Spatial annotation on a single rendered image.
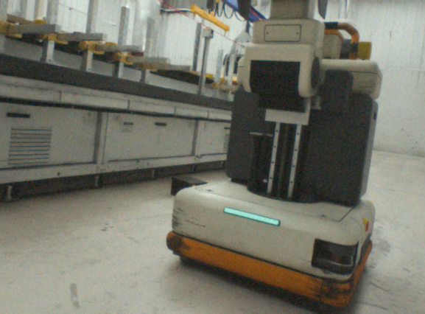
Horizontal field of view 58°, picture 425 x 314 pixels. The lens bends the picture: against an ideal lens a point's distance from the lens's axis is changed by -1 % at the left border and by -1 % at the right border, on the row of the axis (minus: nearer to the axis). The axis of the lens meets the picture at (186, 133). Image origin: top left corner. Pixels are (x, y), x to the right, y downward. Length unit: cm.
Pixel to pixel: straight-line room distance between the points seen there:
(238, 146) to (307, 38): 55
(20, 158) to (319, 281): 154
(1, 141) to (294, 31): 146
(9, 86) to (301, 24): 120
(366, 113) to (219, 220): 64
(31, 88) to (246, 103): 95
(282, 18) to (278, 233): 69
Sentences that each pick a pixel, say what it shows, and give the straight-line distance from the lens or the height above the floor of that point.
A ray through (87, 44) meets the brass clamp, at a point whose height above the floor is 83.
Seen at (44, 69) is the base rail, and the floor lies 67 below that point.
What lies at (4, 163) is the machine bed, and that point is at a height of 20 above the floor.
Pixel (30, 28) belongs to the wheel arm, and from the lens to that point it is 166.
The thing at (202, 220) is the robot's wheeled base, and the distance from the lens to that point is 135.
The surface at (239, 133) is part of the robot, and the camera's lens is 162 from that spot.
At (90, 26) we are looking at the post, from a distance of 209.
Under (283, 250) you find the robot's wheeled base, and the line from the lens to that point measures 125.
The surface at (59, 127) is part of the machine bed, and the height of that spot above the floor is 39.
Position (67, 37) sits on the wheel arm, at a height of 82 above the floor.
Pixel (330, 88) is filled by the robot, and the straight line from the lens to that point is 136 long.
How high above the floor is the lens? 55
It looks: 3 degrees down
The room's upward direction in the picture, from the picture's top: 7 degrees clockwise
